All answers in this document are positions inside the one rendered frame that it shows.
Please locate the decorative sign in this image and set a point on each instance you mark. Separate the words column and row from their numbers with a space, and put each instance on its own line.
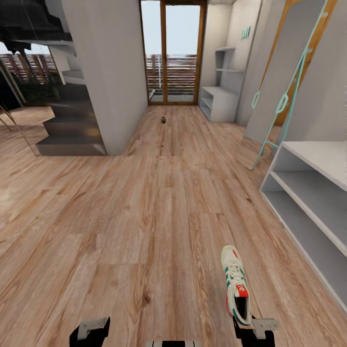
column 245, row 32

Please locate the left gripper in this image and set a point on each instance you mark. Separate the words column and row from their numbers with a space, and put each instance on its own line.
column 94, row 339

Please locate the stairs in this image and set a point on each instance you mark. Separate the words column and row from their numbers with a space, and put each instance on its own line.
column 42, row 85

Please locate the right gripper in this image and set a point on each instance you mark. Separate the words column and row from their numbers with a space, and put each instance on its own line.
column 249, row 339

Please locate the gym shoe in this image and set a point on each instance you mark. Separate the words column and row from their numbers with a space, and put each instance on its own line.
column 238, row 296

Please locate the door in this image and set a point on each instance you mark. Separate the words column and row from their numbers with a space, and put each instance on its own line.
column 314, row 42
column 172, row 40

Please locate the standing mirror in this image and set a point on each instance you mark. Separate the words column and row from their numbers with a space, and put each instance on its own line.
column 288, row 57

